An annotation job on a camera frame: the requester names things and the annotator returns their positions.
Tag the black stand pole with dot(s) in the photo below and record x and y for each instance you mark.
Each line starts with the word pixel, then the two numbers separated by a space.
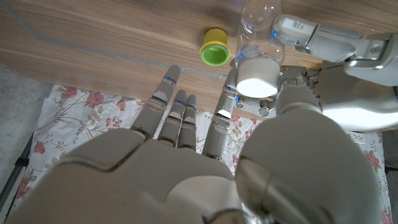
pixel 15 174

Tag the white power strip box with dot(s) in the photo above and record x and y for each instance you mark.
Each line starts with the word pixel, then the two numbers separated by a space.
pixel 357 137

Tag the floral print backdrop cloth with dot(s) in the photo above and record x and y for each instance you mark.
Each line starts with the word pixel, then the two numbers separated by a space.
pixel 77 118

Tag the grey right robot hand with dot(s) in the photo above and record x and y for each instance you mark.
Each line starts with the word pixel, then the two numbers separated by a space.
pixel 155 180

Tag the small green yellow cup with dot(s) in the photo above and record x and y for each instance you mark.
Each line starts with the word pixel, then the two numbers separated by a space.
pixel 214 53

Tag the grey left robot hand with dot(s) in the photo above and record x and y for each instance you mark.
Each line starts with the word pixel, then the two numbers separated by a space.
pixel 357 90

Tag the clear medicine bottle white cap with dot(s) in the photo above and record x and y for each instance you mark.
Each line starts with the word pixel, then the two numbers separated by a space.
pixel 258 77

